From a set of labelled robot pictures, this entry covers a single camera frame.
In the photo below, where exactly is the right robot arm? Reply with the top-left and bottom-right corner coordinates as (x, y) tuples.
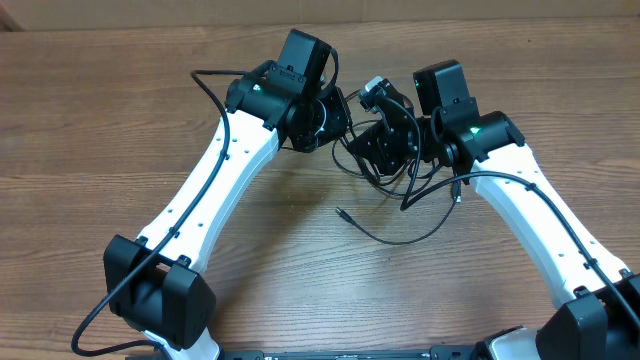
(349, 60), (639, 359)

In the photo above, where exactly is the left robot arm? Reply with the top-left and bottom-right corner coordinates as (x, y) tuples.
(103, 29), (349, 359)

